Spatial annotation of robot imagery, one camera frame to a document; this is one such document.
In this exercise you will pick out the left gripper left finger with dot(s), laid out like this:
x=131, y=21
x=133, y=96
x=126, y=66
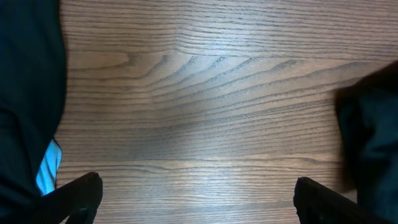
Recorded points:
x=75, y=202

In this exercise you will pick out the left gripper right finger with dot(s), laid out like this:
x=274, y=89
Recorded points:
x=317, y=204

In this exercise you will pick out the black t-shirt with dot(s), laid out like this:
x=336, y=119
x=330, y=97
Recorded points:
x=367, y=117

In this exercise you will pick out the black clothes pile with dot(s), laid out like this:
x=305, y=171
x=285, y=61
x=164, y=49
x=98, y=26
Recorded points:
x=33, y=88

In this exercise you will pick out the light blue garment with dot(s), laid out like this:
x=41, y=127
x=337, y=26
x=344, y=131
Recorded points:
x=46, y=177

